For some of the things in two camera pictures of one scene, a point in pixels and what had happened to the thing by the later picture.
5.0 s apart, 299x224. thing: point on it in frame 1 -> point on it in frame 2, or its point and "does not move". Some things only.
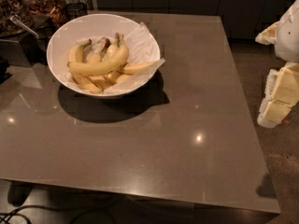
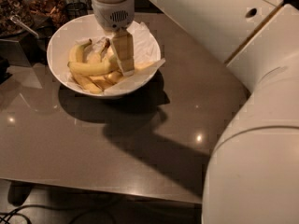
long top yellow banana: x=104 y=65 does not move
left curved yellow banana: x=87 y=81 does not move
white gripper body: x=289 y=36 -> x=112 y=15
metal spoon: x=17 y=20 does not move
